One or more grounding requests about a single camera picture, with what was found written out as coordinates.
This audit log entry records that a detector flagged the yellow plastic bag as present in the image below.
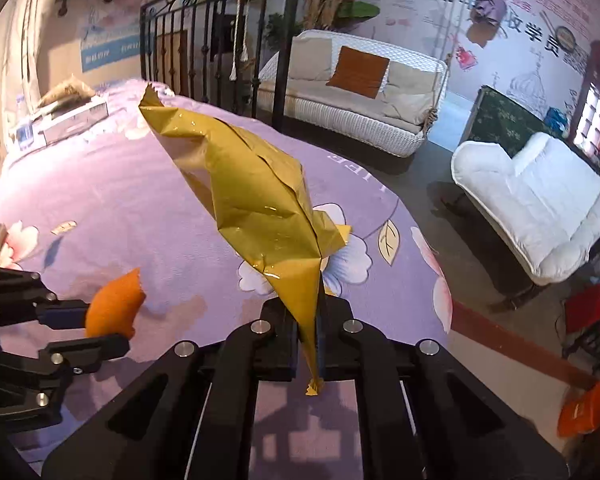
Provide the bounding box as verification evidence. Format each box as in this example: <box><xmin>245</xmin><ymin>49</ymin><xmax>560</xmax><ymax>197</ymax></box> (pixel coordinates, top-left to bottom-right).
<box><xmin>138</xmin><ymin>86</ymin><xmax>349</xmax><ymax>396</ymax></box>

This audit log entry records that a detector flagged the orange peel piece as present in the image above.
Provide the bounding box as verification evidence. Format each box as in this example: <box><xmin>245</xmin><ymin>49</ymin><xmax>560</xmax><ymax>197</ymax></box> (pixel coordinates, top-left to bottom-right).
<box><xmin>85</xmin><ymin>268</ymin><xmax>146</xmax><ymax>340</ymax></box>

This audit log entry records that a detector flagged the black iron bed frame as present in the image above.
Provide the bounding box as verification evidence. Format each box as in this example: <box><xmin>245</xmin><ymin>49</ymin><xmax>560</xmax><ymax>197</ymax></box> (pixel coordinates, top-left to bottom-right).
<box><xmin>140</xmin><ymin>0</ymin><xmax>299</xmax><ymax>129</ymax></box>

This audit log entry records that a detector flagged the white cushioned lounge chair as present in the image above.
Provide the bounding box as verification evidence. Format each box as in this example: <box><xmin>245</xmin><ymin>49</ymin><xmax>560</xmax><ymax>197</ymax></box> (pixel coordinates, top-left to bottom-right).
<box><xmin>451</xmin><ymin>132</ymin><xmax>600</xmax><ymax>286</ymax></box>

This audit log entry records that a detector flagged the red bag on floor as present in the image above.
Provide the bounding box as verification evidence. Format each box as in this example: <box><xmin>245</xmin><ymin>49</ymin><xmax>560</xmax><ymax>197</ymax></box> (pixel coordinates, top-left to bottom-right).
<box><xmin>565</xmin><ymin>284</ymin><xmax>600</xmax><ymax>334</ymax></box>

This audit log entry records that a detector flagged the white tissue box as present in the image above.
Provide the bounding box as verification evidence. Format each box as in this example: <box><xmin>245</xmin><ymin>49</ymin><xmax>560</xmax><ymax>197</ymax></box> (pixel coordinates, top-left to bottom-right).
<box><xmin>33</xmin><ymin>98</ymin><xmax>108</xmax><ymax>145</ymax></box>

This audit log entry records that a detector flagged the orange plastic bucket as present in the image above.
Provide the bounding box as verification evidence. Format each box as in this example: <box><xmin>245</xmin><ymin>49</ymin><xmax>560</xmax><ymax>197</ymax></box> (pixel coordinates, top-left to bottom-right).
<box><xmin>557</xmin><ymin>382</ymin><xmax>600</xmax><ymax>438</ymax></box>

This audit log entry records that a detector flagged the plastic water bottle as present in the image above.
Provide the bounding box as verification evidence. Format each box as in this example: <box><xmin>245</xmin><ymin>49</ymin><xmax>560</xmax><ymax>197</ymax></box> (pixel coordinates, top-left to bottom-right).
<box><xmin>14</xmin><ymin>93</ymin><xmax>33</xmax><ymax>151</ymax></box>

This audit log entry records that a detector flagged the white wicker swing sofa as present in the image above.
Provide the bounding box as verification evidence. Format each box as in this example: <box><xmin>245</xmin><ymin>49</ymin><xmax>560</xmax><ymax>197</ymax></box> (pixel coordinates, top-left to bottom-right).
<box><xmin>283</xmin><ymin>29</ymin><xmax>449</xmax><ymax>158</ymax></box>

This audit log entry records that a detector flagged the purple floral bed sheet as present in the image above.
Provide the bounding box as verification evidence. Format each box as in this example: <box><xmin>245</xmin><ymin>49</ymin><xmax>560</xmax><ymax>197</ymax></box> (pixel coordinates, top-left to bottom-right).
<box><xmin>0</xmin><ymin>79</ymin><xmax>452</xmax><ymax>467</ymax></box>

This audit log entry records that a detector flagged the brown square cushion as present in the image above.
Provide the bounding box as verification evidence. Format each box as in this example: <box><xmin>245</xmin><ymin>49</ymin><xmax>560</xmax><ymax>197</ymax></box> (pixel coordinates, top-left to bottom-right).
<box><xmin>327</xmin><ymin>47</ymin><xmax>390</xmax><ymax>99</ymax></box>

